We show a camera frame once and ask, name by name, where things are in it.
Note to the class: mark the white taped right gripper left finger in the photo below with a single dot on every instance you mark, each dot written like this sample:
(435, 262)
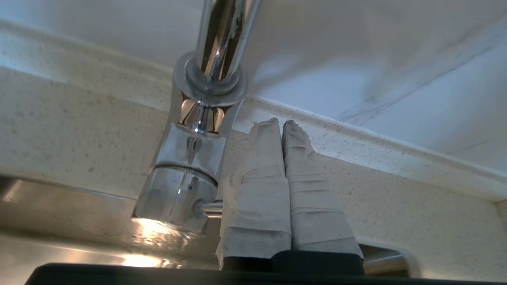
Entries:
(261, 198)

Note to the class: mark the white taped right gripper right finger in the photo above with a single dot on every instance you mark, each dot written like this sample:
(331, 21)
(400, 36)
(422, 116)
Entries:
(313, 198)

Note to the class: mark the chrome faucet lever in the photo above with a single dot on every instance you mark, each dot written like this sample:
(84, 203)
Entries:
(210, 208)

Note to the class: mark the stainless steel sink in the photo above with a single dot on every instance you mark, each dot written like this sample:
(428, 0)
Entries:
(59, 221)

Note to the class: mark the chrome gooseneck faucet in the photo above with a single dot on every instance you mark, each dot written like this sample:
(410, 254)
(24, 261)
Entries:
(186, 158)

